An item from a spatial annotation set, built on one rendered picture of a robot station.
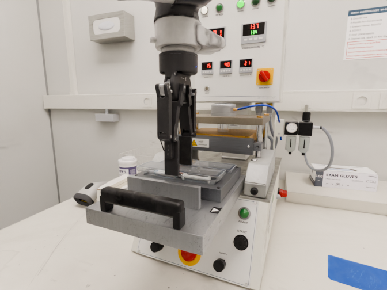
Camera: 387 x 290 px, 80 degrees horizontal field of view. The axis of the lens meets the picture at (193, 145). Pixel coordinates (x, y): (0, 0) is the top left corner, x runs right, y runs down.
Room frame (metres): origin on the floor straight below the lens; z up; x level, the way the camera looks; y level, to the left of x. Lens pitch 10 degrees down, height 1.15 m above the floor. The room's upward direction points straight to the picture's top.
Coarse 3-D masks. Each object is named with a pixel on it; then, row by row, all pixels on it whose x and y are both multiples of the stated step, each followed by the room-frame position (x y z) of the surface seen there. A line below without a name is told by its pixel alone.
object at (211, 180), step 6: (138, 168) 0.47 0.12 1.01; (144, 168) 0.47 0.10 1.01; (150, 168) 0.46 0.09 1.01; (150, 174) 0.47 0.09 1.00; (156, 174) 0.47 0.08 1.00; (162, 174) 0.46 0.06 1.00; (180, 174) 0.43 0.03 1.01; (186, 174) 0.43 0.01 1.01; (192, 174) 0.42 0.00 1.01; (198, 174) 0.42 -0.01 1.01; (222, 174) 0.43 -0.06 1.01; (186, 180) 0.44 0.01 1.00; (192, 180) 0.43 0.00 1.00; (198, 180) 0.43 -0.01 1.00; (204, 180) 0.42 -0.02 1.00; (210, 180) 0.41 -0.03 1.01; (216, 180) 0.40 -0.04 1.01
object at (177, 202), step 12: (108, 192) 0.35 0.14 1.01; (120, 192) 0.34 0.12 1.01; (132, 192) 0.34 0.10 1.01; (108, 204) 0.36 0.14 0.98; (120, 204) 0.34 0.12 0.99; (132, 204) 0.33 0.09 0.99; (144, 204) 0.32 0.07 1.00; (156, 204) 0.31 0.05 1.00; (168, 204) 0.31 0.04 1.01; (180, 204) 0.30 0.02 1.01; (168, 216) 0.31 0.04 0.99; (180, 216) 0.30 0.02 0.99; (180, 228) 0.30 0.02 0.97
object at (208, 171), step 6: (150, 162) 0.51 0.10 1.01; (156, 162) 0.51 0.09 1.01; (162, 162) 0.51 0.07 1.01; (156, 168) 0.46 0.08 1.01; (162, 168) 0.46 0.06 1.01; (180, 168) 0.46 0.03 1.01; (186, 168) 0.46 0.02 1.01; (192, 168) 0.46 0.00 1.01; (198, 168) 0.46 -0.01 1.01; (204, 168) 0.46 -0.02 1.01; (210, 168) 0.46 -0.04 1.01; (204, 174) 0.42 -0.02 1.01; (210, 174) 0.42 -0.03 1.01; (216, 174) 0.42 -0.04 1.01
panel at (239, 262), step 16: (240, 208) 0.50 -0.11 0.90; (256, 208) 0.50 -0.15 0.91; (224, 224) 0.51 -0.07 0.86; (240, 224) 0.49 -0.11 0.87; (256, 224) 0.48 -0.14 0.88; (144, 240) 0.56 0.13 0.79; (224, 240) 0.49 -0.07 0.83; (160, 256) 0.52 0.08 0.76; (176, 256) 0.51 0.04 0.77; (208, 256) 0.49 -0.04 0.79; (224, 256) 0.47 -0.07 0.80; (240, 256) 0.46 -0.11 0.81; (208, 272) 0.47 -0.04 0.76; (224, 272) 0.46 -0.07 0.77; (240, 272) 0.45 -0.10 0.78
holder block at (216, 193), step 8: (240, 168) 0.54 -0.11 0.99; (144, 176) 0.47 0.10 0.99; (152, 176) 0.47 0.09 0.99; (224, 176) 0.47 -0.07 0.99; (232, 176) 0.47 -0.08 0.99; (192, 184) 0.42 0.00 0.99; (200, 184) 0.42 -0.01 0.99; (208, 184) 0.42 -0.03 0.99; (216, 184) 0.46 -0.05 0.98; (224, 184) 0.42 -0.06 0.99; (232, 184) 0.47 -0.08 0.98; (208, 192) 0.40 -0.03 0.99; (216, 192) 0.39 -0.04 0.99; (224, 192) 0.41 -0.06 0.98; (208, 200) 0.40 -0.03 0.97; (216, 200) 0.39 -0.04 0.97
